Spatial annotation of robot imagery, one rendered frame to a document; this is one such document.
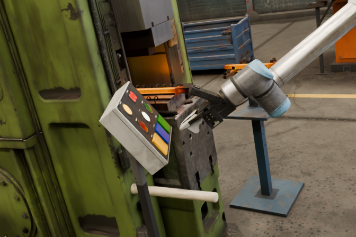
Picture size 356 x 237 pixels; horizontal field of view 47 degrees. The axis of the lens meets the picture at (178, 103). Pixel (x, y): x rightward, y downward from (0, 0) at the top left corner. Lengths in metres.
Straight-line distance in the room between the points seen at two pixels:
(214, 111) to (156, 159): 0.27
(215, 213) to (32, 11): 1.55
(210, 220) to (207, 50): 3.76
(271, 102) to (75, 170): 1.19
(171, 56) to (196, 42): 3.62
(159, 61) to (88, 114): 0.67
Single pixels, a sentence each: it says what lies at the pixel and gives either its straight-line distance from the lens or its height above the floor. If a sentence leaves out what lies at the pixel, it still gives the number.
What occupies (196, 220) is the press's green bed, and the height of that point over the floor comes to 0.30.
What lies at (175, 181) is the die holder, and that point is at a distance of 2.25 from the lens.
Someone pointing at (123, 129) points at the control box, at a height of 1.12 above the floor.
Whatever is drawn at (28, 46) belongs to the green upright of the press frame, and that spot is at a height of 1.39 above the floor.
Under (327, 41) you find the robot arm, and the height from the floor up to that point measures 1.25.
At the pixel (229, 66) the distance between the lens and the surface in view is 2.65.
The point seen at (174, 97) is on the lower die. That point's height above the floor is 0.98.
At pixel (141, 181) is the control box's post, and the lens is 1.71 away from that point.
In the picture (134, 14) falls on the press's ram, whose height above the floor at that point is 1.44.
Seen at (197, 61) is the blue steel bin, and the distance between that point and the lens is 6.10.
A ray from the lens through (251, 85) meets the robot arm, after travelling 1.42.
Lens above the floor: 1.62
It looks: 18 degrees down
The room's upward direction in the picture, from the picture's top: 11 degrees counter-clockwise
